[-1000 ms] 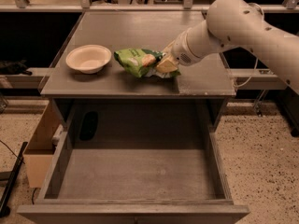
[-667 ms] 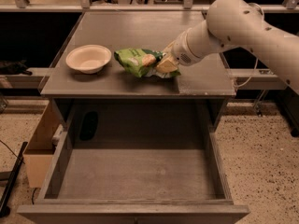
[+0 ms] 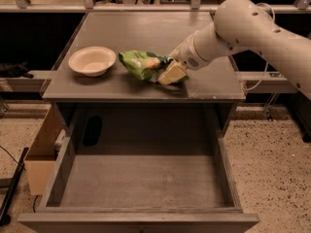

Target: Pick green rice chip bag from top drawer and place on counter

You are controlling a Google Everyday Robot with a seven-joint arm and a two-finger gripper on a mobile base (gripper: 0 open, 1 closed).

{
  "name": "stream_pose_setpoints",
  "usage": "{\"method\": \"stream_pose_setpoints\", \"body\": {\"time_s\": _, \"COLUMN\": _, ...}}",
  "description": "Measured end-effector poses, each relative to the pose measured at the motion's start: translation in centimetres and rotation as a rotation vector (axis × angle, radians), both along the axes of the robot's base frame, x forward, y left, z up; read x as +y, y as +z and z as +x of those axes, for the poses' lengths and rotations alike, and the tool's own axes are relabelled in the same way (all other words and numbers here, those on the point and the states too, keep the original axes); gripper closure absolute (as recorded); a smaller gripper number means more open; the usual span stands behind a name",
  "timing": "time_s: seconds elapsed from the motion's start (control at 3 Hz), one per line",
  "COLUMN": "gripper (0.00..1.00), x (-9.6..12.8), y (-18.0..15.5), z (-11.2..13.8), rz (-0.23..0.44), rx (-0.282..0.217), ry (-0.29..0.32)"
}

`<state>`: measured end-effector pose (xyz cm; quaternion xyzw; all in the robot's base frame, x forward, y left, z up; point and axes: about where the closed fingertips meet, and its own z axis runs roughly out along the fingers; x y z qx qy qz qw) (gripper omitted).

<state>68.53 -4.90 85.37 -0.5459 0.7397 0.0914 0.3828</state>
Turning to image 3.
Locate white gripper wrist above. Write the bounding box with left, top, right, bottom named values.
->
left=157, top=34, right=210, bottom=85

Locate green rice chip bag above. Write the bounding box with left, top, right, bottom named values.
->
left=119, top=50, right=176, bottom=83

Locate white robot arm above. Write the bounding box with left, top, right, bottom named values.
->
left=157, top=0, right=311, bottom=98

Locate grey cabinet with counter top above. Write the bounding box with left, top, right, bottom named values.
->
left=43, top=11, right=245, bottom=135

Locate open grey top drawer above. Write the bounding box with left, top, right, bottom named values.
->
left=17, top=110, right=260, bottom=233

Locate white paper bowl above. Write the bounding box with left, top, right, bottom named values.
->
left=68, top=47, right=117, bottom=77

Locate beige cardboard box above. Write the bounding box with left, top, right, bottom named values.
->
left=24, top=107, right=62, bottom=195

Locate black stand leg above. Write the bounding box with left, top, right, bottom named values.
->
left=0, top=148, right=28, bottom=227

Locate black object on rail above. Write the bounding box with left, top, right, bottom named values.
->
left=0, top=62, right=33, bottom=79

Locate grey metal frame rail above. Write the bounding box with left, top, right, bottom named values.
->
left=0, top=0, right=311, bottom=95

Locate thin black floor cable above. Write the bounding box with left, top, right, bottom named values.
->
left=0, top=145, right=41, bottom=214

